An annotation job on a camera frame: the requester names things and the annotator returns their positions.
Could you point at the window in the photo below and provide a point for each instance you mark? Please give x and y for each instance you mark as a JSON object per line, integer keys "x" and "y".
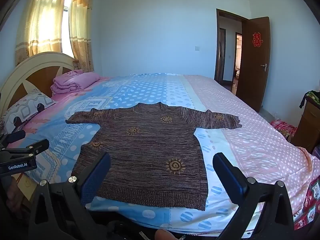
{"x": 66, "y": 22}

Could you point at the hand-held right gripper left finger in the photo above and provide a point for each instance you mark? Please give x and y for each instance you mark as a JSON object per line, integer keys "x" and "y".
{"x": 97, "y": 177}

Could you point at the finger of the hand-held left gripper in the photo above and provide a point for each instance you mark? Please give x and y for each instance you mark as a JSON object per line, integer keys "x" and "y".
{"x": 37, "y": 145}
{"x": 15, "y": 136}

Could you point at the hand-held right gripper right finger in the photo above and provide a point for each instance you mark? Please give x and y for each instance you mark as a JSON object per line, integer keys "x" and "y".
{"x": 228, "y": 177}

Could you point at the person's right hand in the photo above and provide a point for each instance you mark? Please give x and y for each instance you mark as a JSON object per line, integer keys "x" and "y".
{"x": 163, "y": 235}

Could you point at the brown knitted sweater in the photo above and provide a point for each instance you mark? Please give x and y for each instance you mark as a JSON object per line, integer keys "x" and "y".
{"x": 147, "y": 155}

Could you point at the polka-dot bed sheet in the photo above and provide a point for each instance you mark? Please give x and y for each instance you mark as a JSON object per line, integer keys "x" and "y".
{"x": 250, "y": 142}

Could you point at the cream and wood headboard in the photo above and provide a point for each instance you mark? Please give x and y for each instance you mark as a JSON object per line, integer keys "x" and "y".
{"x": 37, "y": 75}

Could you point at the brown wooden door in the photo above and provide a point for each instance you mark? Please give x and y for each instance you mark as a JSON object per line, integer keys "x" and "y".
{"x": 255, "y": 80}

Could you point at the red printed blanket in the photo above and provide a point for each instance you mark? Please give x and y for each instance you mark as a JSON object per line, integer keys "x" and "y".
{"x": 310, "y": 202}

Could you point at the brown door frame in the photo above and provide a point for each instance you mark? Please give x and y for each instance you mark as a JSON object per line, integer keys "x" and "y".
{"x": 218, "y": 45}

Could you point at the dark green cloth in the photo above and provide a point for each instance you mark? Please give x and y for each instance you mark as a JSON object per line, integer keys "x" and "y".
{"x": 310, "y": 96}

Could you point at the patterned pillow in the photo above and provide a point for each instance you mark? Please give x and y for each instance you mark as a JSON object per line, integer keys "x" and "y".
{"x": 25, "y": 110}

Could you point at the red checked bag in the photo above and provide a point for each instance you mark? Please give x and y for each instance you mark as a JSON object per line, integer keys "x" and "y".
{"x": 282, "y": 127}

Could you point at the folded pink blanket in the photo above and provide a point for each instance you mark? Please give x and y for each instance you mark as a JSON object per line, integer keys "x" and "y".
{"x": 72, "y": 81}

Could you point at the red paper door decoration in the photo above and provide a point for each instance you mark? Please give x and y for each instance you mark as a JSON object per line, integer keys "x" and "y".
{"x": 256, "y": 39}

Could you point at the wooden cabinet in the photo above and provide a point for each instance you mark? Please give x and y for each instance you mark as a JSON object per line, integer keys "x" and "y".
{"x": 308, "y": 127}

